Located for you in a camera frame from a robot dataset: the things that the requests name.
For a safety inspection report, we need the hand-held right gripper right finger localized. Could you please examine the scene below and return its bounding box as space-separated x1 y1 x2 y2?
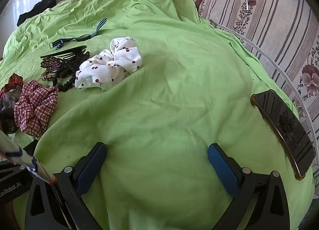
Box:
208 143 291 230

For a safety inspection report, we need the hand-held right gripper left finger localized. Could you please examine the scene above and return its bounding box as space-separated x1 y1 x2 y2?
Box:
25 142 107 230

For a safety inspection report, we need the black comb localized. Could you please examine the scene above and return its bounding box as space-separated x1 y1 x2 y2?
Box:
40 45 88 59

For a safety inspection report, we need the black lace scrunchie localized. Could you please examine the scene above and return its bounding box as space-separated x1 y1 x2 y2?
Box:
0 110 19 134

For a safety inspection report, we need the black smartphone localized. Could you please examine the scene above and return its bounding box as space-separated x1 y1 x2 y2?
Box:
250 90 316 180

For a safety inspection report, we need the red checked scrunchie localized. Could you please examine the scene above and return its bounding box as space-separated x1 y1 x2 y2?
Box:
14 80 59 138

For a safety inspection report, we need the grey scrunchie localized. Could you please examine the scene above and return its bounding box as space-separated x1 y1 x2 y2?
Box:
0 88 23 113

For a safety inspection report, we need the green blanket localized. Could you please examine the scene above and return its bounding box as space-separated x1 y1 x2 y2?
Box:
0 0 316 230

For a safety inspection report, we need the white cherry print scrunchie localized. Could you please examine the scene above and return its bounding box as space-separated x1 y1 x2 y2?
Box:
75 37 142 91

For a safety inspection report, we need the dark red dotted scrunchie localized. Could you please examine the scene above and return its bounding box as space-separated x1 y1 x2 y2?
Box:
0 73 24 96

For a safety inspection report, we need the purple jeweled hair clip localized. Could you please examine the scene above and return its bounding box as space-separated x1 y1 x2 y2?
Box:
40 58 63 71

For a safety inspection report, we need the striped floral bedding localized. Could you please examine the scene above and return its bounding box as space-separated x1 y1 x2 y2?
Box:
179 0 319 146

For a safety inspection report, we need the black cloth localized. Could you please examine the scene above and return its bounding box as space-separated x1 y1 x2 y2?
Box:
17 0 57 26

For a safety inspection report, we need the white taped cable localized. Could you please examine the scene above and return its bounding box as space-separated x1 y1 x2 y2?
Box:
0 130 78 230

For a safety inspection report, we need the black spiral hair tie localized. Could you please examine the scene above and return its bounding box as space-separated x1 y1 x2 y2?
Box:
52 73 78 93

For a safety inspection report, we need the leopard print hair tie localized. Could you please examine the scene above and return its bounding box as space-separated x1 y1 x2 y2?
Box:
41 70 59 81

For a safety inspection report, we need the blue striped strap watch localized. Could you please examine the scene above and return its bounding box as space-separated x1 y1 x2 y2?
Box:
49 18 107 50

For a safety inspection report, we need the silver braided cable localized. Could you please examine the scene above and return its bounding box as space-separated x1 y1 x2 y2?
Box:
209 19 319 151

